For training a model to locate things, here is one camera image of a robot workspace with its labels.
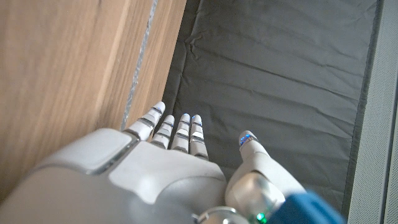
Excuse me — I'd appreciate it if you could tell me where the black backdrop curtain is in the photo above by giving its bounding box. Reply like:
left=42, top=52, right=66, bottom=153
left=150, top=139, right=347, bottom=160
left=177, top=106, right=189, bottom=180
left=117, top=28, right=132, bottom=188
left=161, top=0, right=385, bottom=218

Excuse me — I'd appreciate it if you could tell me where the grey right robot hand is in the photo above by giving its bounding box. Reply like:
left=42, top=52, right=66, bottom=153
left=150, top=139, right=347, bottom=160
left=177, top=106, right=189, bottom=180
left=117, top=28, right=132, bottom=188
left=0, top=101, right=307, bottom=224

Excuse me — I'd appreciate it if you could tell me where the blue right wrist connector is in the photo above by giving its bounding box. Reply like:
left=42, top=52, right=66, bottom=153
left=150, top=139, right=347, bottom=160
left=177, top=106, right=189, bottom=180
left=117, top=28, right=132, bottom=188
left=266, top=190, right=346, bottom=224

